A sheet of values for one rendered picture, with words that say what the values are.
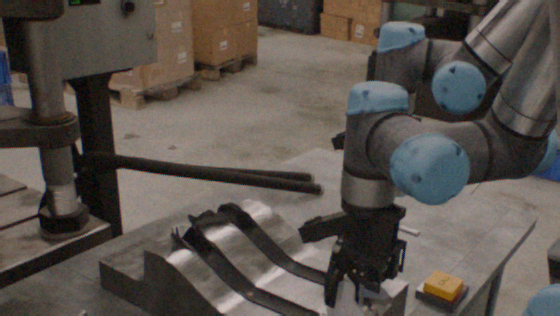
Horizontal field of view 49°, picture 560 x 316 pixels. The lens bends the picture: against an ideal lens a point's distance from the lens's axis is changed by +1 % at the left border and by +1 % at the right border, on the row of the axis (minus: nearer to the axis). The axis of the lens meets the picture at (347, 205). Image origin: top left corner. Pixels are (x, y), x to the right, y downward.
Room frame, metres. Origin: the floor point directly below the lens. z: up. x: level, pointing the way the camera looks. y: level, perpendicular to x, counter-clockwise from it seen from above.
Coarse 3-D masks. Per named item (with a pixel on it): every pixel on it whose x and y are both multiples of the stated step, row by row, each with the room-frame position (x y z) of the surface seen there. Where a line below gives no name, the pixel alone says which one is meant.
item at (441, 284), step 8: (440, 272) 1.02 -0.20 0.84; (432, 280) 0.99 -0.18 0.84; (440, 280) 0.99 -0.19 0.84; (448, 280) 0.99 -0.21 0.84; (456, 280) 0.99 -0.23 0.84; (424, 288) 0.98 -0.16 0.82; (432, 288) 0.97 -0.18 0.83; (440, 288) 0.96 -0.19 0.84; (448, 288) 0.96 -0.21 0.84; (456, 288) 0.97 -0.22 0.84; (440, 296) 0.96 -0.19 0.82; (448, 296) 0.95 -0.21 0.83
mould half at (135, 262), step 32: (224, 224) 0.96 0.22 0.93; (288, 224) 1.02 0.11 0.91; (128, 256) 0.94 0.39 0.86; (160, 256) 0.83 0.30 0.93; (192, 256) 0.85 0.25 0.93; (256, 256) 0.91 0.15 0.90; (320, 256) 0.96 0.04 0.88; (128, 288) 0.88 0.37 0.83; (160, 288) 0.84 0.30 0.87; (192, 288) 0.80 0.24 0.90; (224, 288) 0.82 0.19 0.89; (288, 288) 0.85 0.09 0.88; (320, 288) 0.85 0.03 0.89
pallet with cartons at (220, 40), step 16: (192, 0) 5.28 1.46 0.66; (208, 0) 5.23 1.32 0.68; (224, 0) 5.39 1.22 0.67; (240, 0) 5.67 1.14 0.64; (256, 0) 5.96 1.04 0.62; (208, 16) 5.23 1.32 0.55; (224, 16) 5.39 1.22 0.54; (240, 16) 5.67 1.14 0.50; (256, 16) 5.97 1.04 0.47; (208, 32) 5.23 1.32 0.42; (224, 32) 5.40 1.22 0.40; (240, 32) 5.66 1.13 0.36; (256, 32) 5.95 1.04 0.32; (208, 48) 5.23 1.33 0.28; (224, 48) 5.40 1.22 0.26; (240, 48) 5.66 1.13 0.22; (256, 48) 5.96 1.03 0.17; (208, 64) 5.25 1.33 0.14; (224, 64) 5.38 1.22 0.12; (240, 64) 5.65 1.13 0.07; (256, 64) 5.96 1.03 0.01
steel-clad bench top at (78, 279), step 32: (288, 160) 1.62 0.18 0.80; (320, 160) 1.64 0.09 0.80; (224, 192) 1.37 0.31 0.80; (256, 192) 1.38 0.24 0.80; (288, 192) 1.40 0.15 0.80; (160, 224) 1.17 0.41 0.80; (416, 224) 1.29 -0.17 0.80; (448, 224) 1.30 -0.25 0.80; (480, 224) 1.32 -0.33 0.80; (512, 224) 1.33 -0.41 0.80; (96, 256) 1.02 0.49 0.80; (416, 256) 1.13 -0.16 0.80; (448, 256) 1.15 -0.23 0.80; (480, 256) 1.16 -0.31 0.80; (32, 288) 0.90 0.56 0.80; (64, 288) 0.90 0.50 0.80; (96, 288) 0.91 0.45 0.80; (416, 288) 1.01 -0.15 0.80
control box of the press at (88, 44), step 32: (64, 0) 1.32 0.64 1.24; (96, 0) 1.38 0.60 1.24; (128, 0) 1.45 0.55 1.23; (64, 32) 1.31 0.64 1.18; (96, 32) 1.38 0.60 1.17; (128, 32) 1.45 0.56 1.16; (64, 64) 1.30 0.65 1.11; (96, 64) 1.37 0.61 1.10; (128, 64) 1.44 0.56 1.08; (96, 96) 1.42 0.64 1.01; (96, 128) 1.41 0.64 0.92; (96, 192) 1.41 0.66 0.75
